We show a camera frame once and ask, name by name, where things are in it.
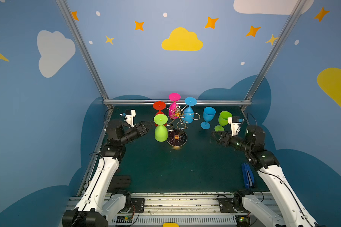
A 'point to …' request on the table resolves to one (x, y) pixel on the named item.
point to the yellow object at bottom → (170, 224)
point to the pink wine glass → (174, 97)
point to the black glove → (120, 182)
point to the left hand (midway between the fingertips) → (151, 122)
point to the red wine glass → (159, 105)
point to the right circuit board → (243, 220)
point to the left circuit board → (124, 219)
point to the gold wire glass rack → (176, 135)
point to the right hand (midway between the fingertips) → (216, 131)
